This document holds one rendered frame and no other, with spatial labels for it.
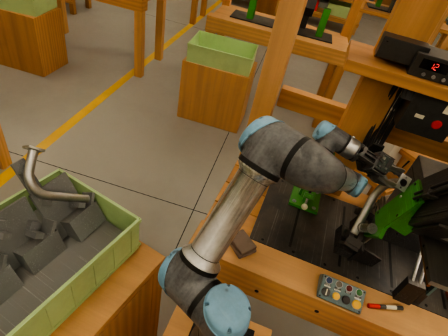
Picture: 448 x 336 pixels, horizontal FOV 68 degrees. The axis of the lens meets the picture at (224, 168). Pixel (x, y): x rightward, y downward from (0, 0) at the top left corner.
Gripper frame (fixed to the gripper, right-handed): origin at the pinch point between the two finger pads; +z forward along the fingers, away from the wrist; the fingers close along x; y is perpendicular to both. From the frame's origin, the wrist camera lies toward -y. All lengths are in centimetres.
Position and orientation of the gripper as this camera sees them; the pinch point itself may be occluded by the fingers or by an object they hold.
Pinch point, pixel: (399, 181)
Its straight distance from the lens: 132.8
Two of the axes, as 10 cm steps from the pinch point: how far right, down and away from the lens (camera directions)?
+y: 0.5, -0.3, -10.0
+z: 8.5, 5.3, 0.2
